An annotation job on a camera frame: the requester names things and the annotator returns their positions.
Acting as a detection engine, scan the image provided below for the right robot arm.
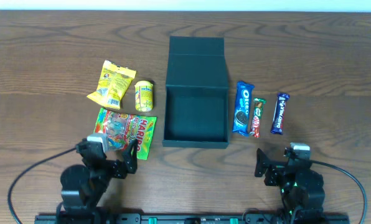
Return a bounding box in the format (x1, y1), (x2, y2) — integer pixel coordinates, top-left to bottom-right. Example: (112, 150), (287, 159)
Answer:
(255, 142), (325, 223)

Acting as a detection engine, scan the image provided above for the left black cable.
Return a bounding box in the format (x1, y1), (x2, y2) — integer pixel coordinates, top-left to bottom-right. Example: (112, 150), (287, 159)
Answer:
(7, 147), (77, 224)

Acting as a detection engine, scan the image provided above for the blue Oreo cookie pack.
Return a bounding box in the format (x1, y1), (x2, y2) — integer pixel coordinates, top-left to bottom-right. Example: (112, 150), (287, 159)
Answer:
(232, 81), (255, 136)

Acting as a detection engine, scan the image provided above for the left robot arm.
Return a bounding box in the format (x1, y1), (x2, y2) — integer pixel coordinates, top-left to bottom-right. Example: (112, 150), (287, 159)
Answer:
(57, 139), (138, 223)

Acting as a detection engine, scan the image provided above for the yellow snack bag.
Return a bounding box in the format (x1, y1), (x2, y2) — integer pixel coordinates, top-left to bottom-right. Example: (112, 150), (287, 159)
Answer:
(87, 60), (136, 110)

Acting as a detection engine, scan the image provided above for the purple Dairy Milk bar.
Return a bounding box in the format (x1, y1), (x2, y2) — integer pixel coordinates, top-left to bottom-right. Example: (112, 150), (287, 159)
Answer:
(270, 93), (290, 135)

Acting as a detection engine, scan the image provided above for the red green KitKat bar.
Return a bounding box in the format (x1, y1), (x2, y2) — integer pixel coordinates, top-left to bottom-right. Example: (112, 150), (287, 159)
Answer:
(250, 98), (266, 138)

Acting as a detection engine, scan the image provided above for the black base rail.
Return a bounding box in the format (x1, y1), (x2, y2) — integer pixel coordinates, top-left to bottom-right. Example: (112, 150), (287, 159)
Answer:
(34, 212), (350, 224)

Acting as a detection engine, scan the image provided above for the black cable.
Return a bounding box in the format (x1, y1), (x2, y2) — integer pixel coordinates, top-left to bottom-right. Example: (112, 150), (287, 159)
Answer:
(309, 159), (368, 224)
(7, 147), (77, 224)

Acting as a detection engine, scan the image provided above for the Haribo gummy candy bag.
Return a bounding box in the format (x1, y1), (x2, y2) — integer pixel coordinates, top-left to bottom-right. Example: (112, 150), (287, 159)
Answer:
(94, 108), (157, 160)

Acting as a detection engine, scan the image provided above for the dark green open box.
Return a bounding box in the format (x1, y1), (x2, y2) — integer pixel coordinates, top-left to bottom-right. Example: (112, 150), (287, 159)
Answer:
(162, 36), (229, 149)

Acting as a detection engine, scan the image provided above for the yellow candy canister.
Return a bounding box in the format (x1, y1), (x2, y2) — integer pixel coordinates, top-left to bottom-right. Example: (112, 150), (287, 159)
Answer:
(134, 80), (153, 112)

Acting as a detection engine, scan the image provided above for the right black cable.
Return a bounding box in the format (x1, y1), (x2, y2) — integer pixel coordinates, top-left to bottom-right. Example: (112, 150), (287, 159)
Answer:
(309, 159), (368, 224)

